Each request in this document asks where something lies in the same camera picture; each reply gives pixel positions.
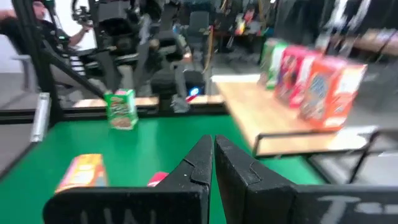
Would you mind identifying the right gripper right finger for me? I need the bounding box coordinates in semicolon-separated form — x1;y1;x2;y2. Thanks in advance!
214;134;398;224

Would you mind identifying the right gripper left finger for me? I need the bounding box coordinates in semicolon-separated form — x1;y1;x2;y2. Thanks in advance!
42;133;215;224

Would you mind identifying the Froot Loops cereal box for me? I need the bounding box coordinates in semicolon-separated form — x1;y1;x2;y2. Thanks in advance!
146;170;170;188
274;44;323;110

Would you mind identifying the Frosted Mini Wheats cereal box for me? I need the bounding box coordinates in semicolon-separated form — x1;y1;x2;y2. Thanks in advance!
53;153;109;195
298;55;369;131

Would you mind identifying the Apple Jacks cereal box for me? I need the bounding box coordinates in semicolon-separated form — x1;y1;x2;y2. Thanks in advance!
103;88;140;131
258;37;289;91

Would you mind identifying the green table mat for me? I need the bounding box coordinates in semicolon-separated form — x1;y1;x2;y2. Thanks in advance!
0;114;326;224

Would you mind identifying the computer tower with blue lights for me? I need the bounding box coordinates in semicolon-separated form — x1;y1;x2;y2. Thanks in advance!
183;70;206;97

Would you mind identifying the dark office chair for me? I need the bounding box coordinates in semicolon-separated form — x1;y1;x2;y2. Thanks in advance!
185;10;211;46

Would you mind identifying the person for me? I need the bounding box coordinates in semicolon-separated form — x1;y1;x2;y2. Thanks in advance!
0;0;98;55

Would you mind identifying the wooden shelf with black frame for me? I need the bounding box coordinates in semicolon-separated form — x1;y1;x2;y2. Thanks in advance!
211;73;379;158

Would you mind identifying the silver aluminium bracket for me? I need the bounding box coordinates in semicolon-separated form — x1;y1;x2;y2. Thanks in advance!
30;91;52;143

